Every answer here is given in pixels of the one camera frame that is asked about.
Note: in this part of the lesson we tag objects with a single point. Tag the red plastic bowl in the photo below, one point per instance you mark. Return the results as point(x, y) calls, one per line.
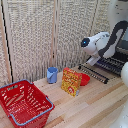
point(84, 79)

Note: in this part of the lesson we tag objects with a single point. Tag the black oven tray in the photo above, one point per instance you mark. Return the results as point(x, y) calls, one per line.
point(93, 73)

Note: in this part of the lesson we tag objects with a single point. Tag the red yellow cardboard box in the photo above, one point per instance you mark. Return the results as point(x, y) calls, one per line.
point(71, 82)

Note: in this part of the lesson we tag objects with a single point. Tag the black toaster oven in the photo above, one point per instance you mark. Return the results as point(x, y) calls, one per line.
point(117, 57)

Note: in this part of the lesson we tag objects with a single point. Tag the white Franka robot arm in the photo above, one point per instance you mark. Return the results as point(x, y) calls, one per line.
point(111, 35)

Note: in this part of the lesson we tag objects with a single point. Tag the blue plastic cup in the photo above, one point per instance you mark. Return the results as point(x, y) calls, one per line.
point(52, 75)

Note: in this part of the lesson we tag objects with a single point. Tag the red plastic shopping basket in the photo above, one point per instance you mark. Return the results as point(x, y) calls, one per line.
point(24, 102)

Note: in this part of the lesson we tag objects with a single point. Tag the woven folding screen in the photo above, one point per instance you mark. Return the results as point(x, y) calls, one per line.
point(40, 36)

